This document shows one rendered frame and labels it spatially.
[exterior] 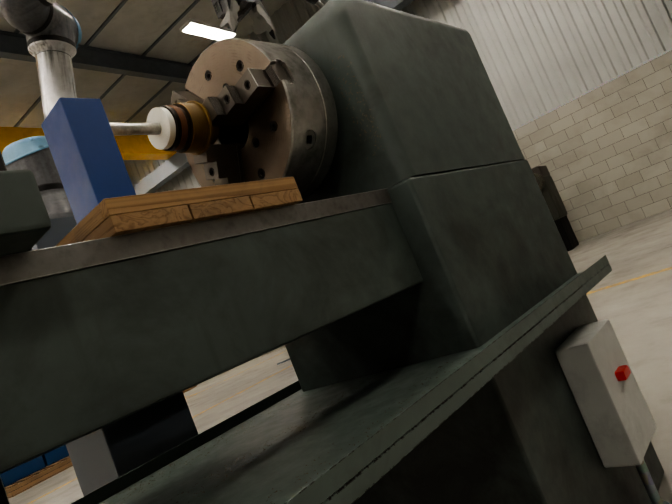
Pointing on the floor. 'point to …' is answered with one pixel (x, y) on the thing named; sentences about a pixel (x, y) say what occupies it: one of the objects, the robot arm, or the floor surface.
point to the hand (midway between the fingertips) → (257, 33)
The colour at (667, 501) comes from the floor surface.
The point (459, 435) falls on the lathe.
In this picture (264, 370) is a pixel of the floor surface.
